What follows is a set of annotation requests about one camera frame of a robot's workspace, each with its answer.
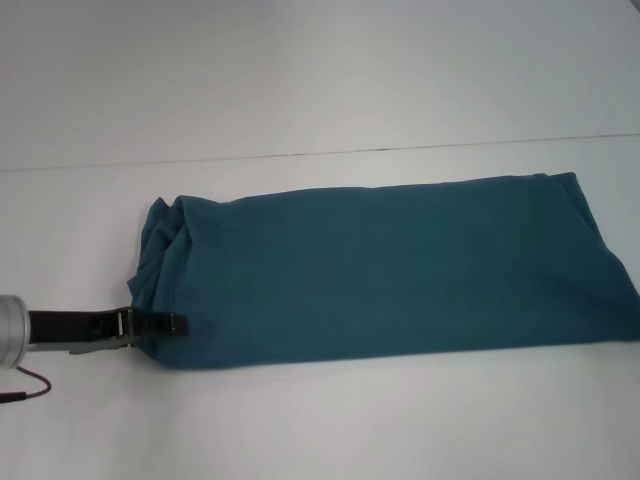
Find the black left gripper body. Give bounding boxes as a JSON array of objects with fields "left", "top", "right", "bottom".
[{"left": 27, "top": 309, "right": 126, "bottom": 356}]

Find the teal t-shirt with pink print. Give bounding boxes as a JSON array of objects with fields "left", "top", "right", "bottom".
[{"left": 125, "top": 171, "right": 640, "bottom": 374}]

